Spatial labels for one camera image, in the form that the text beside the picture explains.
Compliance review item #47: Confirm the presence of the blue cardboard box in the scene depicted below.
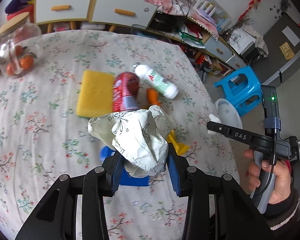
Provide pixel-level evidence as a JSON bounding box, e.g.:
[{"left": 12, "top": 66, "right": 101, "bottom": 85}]
[{"left": 99, "top": 145, "right": 151, "bottom": 188}]

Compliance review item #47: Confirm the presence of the white plastic trash bin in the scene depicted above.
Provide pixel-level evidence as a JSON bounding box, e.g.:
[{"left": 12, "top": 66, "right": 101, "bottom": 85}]
[{"left": 215, "top": 98, "right": 243, "bottom": 129}]

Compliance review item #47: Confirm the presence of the red drink can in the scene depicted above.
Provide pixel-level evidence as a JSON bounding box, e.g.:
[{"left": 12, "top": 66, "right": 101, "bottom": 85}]
[{"left": 113, "top": 72, "right": 140, "bottom": 112}]

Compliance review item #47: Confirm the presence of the yellow sponge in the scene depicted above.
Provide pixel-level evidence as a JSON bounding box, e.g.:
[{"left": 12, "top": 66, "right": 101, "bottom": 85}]
[{"left": 76, "top": 70, "right": 114, "bottom": 118}]

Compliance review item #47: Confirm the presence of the glass jar with wooden lid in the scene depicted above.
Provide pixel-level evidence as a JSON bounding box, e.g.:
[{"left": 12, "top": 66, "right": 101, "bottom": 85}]
[{"left": 0, "top": 12, "right": 43, "bottom": 78}]

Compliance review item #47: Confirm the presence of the white plastic bottle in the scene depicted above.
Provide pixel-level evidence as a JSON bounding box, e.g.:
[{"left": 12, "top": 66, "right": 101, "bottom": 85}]
[{"left": 133, "top": 64, "right": 179, "bottom": 100}]

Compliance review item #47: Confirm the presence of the wooden cabinet with drawers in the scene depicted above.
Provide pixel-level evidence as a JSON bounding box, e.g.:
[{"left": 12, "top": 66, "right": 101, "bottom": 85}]
[{"left": 34, "top": 0, "right": 247, "bottom": 69}]

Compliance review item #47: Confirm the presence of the floral tablecloth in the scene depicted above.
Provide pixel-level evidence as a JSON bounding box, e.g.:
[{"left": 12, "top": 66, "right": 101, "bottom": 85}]
[{"left": 0, "top": 29, "right": 241, "bottom": 240}]

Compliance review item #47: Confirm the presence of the blue plastic stool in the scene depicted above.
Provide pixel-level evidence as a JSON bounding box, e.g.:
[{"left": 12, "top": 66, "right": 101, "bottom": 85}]
[{"left": 214, "top": 66, "right": 262, "bottom": 116}]

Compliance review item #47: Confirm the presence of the person's right hand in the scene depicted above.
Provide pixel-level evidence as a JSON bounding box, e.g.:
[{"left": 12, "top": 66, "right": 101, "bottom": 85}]
[{"left": 243, "top": 149, "right": 292, "bottom": 205}]

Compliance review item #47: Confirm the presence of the yellow wrapper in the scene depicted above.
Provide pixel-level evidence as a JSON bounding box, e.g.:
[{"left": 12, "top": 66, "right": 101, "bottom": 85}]
[{"left": 166, "top": 130, "right": 190, "bottom": 155}]

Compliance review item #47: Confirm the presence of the orange peel piece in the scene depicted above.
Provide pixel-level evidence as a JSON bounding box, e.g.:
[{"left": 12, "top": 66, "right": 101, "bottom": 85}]
[{"left": 146, "top": 88, "right": 161, "bottom": 106}]

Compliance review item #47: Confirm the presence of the small tissue ball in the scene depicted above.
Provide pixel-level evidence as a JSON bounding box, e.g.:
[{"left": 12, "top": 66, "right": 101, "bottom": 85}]
[{"left": 207, "top": 114, "right": 221, "bottom": 135}]

